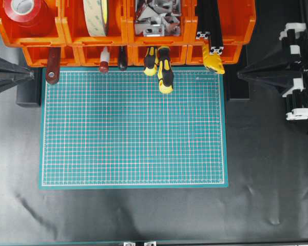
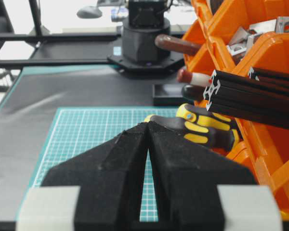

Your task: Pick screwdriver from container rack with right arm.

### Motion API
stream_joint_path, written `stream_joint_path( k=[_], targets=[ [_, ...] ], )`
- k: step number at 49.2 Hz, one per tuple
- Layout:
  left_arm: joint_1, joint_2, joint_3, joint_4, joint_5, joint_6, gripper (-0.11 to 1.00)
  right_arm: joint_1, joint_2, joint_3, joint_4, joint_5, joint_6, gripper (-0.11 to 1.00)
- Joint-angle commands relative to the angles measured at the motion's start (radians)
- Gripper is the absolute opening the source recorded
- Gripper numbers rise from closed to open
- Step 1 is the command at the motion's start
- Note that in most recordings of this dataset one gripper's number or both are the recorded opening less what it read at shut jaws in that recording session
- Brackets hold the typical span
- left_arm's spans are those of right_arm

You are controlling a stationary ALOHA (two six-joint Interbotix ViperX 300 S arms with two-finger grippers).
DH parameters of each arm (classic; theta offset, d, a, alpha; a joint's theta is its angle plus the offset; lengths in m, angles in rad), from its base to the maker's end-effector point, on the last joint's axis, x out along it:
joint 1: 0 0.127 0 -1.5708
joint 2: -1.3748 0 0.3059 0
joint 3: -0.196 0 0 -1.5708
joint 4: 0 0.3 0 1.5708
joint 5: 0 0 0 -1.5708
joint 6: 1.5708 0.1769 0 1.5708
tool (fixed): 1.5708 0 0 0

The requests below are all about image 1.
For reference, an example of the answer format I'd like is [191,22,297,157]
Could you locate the pile of metal corner brackets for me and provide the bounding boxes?
[134,0,182,37]

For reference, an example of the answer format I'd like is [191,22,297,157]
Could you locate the beige double-sided tape roll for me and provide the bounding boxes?
[83,0,109,37]

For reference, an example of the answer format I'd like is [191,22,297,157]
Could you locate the red tape roll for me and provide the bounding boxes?
[3,0,54,36]

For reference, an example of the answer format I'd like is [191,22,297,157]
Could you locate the black aluminium extrusion right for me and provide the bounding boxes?
[208,0,224,55]

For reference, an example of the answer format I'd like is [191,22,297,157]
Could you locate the orange container rack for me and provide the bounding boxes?
[0,0,257,68]

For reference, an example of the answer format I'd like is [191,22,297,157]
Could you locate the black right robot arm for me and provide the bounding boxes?
[280,1,308,138]

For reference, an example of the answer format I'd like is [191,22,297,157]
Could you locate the white glue bottle red cap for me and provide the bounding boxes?
[99,47,110,73]

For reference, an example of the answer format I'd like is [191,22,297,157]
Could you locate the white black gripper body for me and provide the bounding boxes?
[279,23,308,120]

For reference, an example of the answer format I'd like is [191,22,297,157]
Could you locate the black aluminium extrusion left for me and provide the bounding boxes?
[195,0,210,39]

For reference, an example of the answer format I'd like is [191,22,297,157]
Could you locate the short yellow black screwdriver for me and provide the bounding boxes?
[144,46,159,76]

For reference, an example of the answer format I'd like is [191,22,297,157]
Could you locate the black aluminium extrusion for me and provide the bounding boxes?
[208,0,224,55]
[195,0,210,39]

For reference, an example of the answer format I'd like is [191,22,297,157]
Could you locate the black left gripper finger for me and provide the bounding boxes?
[238,52,302,89]

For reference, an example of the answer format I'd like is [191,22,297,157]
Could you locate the dark brown tool handle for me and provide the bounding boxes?
[118,46,128,71]

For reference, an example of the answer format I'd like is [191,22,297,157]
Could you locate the long yellow black screwdriver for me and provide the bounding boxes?
[158,46,174,94]

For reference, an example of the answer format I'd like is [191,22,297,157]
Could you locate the black rack base stand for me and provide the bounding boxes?
[16,68,43,108]

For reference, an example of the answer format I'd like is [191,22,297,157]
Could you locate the green grid cutting mat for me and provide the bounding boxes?
[39,67,228,189]

